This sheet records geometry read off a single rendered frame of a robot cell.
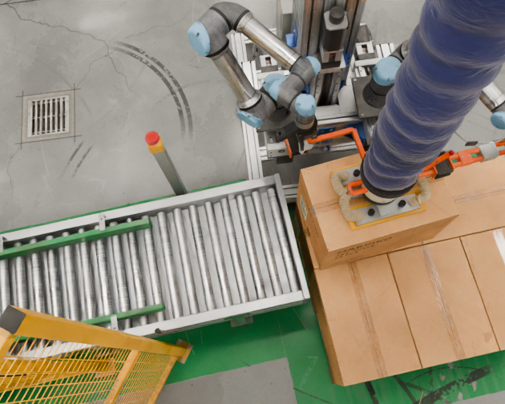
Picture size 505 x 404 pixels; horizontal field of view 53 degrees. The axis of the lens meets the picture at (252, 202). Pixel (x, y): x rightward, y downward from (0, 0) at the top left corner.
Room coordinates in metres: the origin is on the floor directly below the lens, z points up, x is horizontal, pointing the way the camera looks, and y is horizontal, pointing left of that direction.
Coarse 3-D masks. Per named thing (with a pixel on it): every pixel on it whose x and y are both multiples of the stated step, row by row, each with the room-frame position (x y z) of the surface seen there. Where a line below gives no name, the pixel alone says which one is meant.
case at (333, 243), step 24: (312, 168) 0.83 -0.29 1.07; (336, 168) 0.81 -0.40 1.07; (312, 192) 0.71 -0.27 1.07; (432, 192) 0.64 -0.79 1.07; (312, 216) 0.63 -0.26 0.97; (336, 216) 0.59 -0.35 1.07; (408, 216) 0.54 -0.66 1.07; (432, 216) 0.53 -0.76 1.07; (456, 216) 0.52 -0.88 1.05; (312, 240) 0.57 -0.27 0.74; (336, 240) 0.48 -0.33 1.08; (360, 240) 0.47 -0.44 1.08; (384, 240) 0.48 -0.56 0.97; (408, 240) 0.50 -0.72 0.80; (336, 264) 0.44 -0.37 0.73
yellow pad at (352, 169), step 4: (356, 164) 0.81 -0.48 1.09; (360, 164) 0.81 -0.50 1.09; (340, 168) 0.80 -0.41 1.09; (344, 168) 0.80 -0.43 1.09; (348, 168) 0.80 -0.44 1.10; (352, 168) 0.79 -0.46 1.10; (356, 168) 0.79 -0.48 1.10; (332, 172) 0.79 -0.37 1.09; (352, 172) 0.77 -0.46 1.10; (356, 172) 0.76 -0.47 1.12; (352, 176) 0.76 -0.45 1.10; (356, 176) 0.75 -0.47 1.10; (360, 176) 0.75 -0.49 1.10; (344, 180) 0.74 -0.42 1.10; (348, 180) 0.74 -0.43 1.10; (352, 180) 0.74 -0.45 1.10; (344, 184) 0.72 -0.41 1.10
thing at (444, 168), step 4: (440, 152) 0.76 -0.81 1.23; (444, 152) 0.76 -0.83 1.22; (444, 160) 0.73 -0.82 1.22; (448, 160) 0.72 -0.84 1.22; (436, 164) 0.71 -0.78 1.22; (440, 164) 0.71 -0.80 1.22; (444, 164) 0.71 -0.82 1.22; (448, 164) 0.71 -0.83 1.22; (452, 164) 0.70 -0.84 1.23; (432, 168) 0.70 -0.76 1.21; (436, 168) 0.70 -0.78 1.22; (440, 168) 0.69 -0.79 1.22; (444, 168) 0.69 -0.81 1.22; (448, 168) 0.69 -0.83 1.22; (452, 168) 0.69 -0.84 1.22; (436, 172) 0.67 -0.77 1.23; (440, 172) 0.68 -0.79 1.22; (444, 172) 0.67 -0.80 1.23; (448, 172) 0.67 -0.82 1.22; (432, 176) 0.68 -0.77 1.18; (436, 176) 0.67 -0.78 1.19; (440, 176) 0.67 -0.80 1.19; (444, 176) 0.67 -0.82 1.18
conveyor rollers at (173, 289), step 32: (256, 192) 0.93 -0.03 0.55; (160, 224) 0.82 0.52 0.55; (192, 224) 0.80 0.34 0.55; (224, 224) 0.78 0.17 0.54; (32, 256) 0.74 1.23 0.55; (64, 256) 0.72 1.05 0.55; (96, 256) 0.70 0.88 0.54; (256, 256) 0.58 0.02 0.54; (288, 256) 0.55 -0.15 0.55; (0, 288) 0.59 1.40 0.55; (160, 288) 0.48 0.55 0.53; (192, 288) 0.45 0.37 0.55; (224, 288) 0.43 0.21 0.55; (256, 288) 0.41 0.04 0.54; (128, 320) 0.33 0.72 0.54; (160, 320) 0.31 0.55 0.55
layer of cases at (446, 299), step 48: (480, 192) 0.76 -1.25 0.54; (432, 240) 0.53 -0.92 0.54; (480, 240) 0.50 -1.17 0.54; (336, 288) 0.35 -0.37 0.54; (384, 288) 0.32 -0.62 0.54; (432, 288) 0.29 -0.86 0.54; (480, 288) 0.25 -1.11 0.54; (336, 336) 0.11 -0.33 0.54; (384, 336) 0.08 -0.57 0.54; (432, 336) 0.05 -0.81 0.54; (480, 336) 0.02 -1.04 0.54
